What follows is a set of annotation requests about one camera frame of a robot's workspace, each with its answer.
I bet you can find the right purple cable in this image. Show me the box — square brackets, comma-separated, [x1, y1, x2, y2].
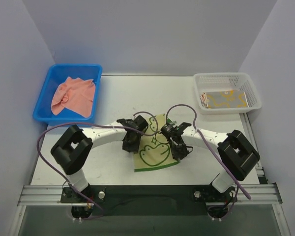
[166, 104, 251, 218]

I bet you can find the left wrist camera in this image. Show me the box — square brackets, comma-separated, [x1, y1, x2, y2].
[166, 118, 177, 126]

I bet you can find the yellow patterned towel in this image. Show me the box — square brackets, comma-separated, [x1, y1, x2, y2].
[205, 90, 249, 109]

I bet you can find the purple cable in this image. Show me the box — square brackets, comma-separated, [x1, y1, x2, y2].
[36, 112, 163, 219]
[166, 104, 251, 218]

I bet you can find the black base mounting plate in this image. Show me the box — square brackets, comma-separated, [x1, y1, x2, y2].
[60, 184, 236, 218]

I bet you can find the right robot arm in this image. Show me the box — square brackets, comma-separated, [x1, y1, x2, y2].
[161, 122, 260, 193]

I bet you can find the orange lion print towel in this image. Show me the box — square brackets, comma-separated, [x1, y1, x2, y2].
[199, 93, 207, 108]

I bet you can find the pink towel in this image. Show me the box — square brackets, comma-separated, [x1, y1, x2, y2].
[51, 77, 96, 118]

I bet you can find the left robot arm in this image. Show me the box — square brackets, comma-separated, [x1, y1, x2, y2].
[51, 116, 148, 192]

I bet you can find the blue plastic bin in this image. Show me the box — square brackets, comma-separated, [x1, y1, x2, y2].
[33, 63, 102, 126]

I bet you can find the cream green patterned towel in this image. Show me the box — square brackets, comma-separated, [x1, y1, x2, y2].
[133, 114, 179, 172]

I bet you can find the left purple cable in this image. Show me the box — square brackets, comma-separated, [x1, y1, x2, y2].
[36, 112, 163, 219]

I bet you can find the white perforated plastic basket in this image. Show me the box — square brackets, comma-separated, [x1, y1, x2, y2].
[193, 73, 262, 115]

